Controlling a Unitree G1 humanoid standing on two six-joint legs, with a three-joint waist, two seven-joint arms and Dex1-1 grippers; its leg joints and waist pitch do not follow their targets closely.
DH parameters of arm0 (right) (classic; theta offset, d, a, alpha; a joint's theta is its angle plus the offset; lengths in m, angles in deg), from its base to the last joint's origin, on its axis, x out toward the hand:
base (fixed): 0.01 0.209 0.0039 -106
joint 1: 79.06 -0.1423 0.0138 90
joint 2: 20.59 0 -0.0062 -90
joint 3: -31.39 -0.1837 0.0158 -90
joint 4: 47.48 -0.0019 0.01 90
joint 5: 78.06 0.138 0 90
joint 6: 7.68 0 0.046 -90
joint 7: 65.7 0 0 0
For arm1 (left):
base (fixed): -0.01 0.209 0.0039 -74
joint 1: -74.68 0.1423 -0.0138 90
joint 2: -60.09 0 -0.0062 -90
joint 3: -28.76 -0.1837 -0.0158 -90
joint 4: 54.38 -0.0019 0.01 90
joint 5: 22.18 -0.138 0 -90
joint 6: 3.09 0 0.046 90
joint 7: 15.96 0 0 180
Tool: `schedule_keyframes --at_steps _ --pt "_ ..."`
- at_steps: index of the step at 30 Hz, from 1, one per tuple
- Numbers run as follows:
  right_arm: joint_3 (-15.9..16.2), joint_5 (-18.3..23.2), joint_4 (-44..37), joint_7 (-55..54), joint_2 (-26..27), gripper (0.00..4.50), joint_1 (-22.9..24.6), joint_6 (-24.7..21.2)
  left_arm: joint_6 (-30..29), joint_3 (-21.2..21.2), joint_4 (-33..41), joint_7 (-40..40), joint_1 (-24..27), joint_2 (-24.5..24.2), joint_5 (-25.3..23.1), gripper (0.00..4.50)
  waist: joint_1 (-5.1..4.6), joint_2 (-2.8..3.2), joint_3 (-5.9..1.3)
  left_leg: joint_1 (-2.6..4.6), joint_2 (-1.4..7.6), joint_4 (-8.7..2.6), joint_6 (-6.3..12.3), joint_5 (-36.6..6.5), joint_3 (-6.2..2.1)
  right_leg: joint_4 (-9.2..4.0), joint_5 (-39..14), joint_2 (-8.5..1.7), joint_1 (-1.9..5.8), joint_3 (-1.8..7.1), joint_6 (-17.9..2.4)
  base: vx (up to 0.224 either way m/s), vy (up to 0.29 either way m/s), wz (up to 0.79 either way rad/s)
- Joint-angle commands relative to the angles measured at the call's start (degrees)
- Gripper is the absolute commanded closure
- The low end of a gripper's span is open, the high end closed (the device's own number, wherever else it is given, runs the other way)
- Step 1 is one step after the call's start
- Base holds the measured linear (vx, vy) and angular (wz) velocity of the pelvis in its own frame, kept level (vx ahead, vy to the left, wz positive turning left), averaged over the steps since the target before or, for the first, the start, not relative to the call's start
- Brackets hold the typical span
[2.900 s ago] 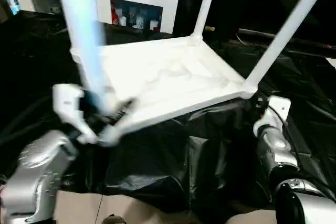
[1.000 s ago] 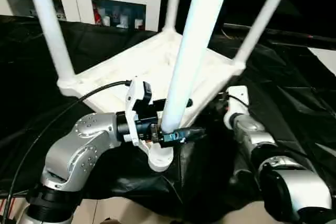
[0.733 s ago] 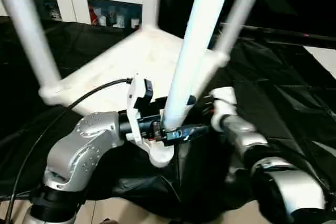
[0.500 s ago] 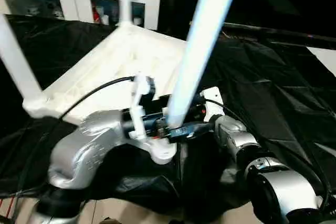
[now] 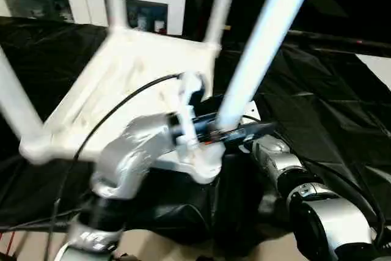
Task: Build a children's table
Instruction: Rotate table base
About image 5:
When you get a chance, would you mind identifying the white plastic table top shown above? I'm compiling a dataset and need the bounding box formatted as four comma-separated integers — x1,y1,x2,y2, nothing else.
18,27,225,184

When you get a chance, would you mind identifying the black plastic mat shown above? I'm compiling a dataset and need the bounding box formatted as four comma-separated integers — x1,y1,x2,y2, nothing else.
0,15,391,257

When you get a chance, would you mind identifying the long black bar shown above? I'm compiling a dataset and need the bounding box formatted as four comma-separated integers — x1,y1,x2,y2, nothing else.
287,30,391,53

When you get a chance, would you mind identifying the white jar blue print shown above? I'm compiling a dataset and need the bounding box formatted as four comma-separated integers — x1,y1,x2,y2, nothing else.
136,13,148,31

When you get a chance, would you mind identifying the white flat board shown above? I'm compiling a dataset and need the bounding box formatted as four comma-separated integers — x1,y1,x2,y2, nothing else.
356,54,391,90

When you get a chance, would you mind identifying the black metal floor stand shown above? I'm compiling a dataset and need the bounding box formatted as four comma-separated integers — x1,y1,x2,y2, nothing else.
0,208,79,235

